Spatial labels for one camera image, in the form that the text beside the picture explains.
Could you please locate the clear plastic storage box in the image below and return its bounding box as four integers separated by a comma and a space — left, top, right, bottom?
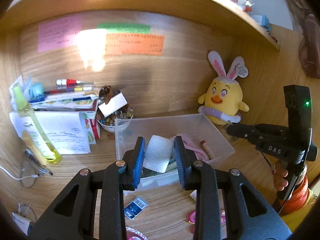
114, 113, 236, 197

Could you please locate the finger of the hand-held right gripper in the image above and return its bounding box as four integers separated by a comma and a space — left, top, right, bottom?
226, 123, 260, 140

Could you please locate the yellow spray bottle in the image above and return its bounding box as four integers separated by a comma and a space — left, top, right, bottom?
14, 85, 62, 164

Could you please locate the stack of books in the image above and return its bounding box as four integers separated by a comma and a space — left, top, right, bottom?
29, 86, 100, 120

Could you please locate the pink round tin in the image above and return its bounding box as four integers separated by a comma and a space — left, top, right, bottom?
125, 226, 148, 240

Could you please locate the white tag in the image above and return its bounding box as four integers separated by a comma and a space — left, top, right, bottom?
11, 212, 35, 233

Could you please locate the orange sticky note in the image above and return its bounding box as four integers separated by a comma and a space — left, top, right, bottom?
105, 33, 165, 57

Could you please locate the yellow chick plush toy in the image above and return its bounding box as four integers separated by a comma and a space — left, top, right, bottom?
198, 50, 250, 126

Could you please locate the pink cloth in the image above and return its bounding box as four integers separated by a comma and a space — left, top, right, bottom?
170, 134, 210, 163

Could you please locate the black pen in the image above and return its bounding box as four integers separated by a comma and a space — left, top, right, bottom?
25, 149, 53, 176

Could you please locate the clear plastic packet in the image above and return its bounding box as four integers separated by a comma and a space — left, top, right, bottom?
9, 75, 33, 107

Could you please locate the small white box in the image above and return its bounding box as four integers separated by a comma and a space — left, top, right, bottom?
98, 91, 128, 117

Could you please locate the fruit print box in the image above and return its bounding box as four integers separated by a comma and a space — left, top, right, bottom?
82, 112, 101, 145

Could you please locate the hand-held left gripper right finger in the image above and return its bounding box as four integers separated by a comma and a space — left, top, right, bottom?
174, 135, 293, 240

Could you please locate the brown rounded object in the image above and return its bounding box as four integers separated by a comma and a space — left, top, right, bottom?
299, 14, 320, 78

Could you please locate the wooden shelf board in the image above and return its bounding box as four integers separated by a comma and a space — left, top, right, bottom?
5, 0, 280, 52

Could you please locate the person's right hand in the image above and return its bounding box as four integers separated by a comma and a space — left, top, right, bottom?
272, 160, 291, 192

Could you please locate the white charging cable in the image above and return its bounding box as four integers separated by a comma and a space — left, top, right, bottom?
0, 165, 23, 180

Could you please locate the white gauze roll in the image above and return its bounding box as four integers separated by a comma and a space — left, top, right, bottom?
142, 135, 174, 173

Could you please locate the pink sticky note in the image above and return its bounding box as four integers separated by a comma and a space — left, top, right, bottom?
37, 15, 83, 54

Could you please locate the pink round trinket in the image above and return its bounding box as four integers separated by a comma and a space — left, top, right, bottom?
187, 210, 201, 225

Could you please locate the small blue box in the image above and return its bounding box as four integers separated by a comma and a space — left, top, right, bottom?
255, 15, 272, 31

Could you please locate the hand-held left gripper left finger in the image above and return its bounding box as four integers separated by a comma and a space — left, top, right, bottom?
27, 136, 146, 240

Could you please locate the green sticky note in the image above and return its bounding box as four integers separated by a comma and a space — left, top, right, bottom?
97, 23, 151, 34

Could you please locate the yellow tube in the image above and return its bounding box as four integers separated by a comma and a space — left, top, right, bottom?
22, 130, 48, 167

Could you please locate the white bowl of coins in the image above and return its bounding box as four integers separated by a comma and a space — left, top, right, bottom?
96, 105, 134, 133

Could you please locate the blue barcode packet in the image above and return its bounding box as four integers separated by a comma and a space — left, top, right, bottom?
124, 197, 149, 220

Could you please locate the red and white tube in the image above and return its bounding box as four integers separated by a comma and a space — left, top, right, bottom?
55, 79, 94, 86

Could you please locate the person's right forearm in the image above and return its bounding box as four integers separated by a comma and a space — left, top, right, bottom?
282, 165, 320, 230

